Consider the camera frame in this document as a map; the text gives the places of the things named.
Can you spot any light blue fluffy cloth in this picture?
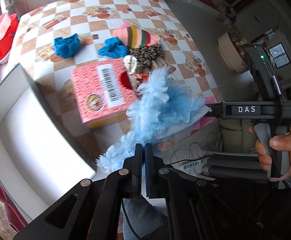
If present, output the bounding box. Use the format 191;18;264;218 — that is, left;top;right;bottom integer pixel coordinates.
96;67;209;173

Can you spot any beige knit hat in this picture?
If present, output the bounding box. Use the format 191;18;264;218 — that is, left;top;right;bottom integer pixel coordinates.
150;57;170;72

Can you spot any white polka dot scrunchie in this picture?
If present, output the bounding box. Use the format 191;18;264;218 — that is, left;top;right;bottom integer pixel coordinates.
123;55;138;75

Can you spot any leopard print scarf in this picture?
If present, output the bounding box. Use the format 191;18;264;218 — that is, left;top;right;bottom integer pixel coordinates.
129;46;162;67

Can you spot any blue textured cloth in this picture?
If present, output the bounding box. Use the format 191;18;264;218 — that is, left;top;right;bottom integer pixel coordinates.
54;34;80;59
98;37;129;59

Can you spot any pink striped knit hat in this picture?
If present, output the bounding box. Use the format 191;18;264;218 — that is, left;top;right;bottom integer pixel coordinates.
112;25;161;49

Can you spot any pink foam sponge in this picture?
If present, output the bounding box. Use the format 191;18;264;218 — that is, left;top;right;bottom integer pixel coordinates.
193;117;215;131

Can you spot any person's right hand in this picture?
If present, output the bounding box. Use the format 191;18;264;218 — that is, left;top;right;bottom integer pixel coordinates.
254;127;291;177

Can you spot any white power strip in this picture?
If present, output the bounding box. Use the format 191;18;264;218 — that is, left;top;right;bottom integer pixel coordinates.
181;160;201;171

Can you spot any cream sofa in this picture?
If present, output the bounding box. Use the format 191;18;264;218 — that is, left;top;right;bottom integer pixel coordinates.
219;119;257;154

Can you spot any round cream container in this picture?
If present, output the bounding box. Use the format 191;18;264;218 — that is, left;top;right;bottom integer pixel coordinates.
218;32;248;74

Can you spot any white illustrated food bag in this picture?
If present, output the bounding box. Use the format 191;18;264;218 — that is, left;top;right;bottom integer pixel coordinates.
129;73;149;99

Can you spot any pink patterned tissue box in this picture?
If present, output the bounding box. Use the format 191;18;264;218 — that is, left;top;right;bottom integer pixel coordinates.
72;58;137;129

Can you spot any white open cardboard box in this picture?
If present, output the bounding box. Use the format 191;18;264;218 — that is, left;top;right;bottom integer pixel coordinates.
0;65;96;220

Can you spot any maroon slipper lower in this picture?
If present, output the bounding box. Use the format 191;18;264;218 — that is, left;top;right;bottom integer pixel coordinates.
0;184;28;235

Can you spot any checkered patterned tablecloth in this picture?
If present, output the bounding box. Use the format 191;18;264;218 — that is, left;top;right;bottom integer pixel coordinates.
8;0;222;159

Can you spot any red plastic bucket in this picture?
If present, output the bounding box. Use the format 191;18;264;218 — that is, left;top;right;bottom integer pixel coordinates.
0;14;18;61

